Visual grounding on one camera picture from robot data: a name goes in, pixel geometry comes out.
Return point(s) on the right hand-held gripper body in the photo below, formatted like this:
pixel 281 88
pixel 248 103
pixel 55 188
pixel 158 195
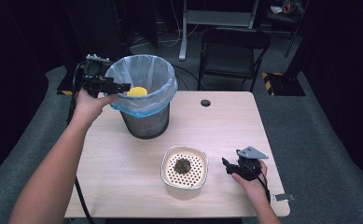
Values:
pixel 249 165

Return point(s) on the dark chair with clutter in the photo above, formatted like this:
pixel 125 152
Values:
pixel 283 12

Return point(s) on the person's right hand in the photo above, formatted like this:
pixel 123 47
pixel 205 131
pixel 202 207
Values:
pixel 254 186

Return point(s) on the wet tea leaves clump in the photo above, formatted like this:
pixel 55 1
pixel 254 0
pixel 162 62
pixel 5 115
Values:
pixel 182 165

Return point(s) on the red chip can yellow lid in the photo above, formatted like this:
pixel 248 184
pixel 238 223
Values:
pixel 137 91

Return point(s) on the translucent blue trash bag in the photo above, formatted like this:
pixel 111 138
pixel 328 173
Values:
pixel 157 77

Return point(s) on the white metal desk frame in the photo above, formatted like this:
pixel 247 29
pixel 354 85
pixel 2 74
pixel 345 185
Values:
pixel 215 17

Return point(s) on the black folding chair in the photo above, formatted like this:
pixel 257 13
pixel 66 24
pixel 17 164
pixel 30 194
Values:
pixel 232 56

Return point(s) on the grey mesh trash bin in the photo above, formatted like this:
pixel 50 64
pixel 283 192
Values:
pixel 145 124

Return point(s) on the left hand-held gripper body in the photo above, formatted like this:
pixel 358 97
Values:
pixel 93 76

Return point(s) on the black yellow striped base plate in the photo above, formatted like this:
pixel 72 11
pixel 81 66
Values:
pixel 64 87
pixel 283 84

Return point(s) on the person's left hand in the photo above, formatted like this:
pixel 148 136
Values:
pixel 90 105

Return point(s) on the white square strainer container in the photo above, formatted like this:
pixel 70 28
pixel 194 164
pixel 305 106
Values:
pixel 185 179

